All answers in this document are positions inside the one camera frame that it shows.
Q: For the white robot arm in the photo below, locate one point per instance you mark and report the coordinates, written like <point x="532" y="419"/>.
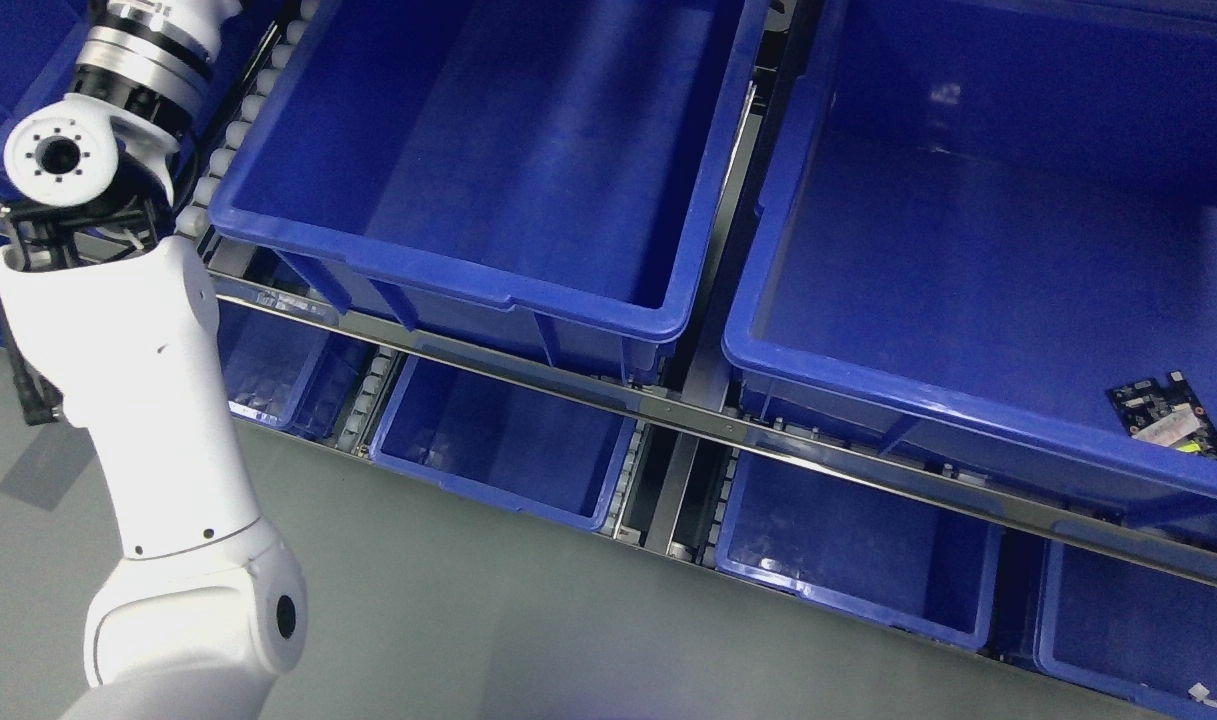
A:
<point x="112" y="323"/>

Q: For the metal shelf rack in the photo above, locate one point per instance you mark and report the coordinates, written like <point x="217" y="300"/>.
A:
<point x="1028" y="522"/>

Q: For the black circuit board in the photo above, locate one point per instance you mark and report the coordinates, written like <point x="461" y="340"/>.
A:
<point x="1165" y="413"/>

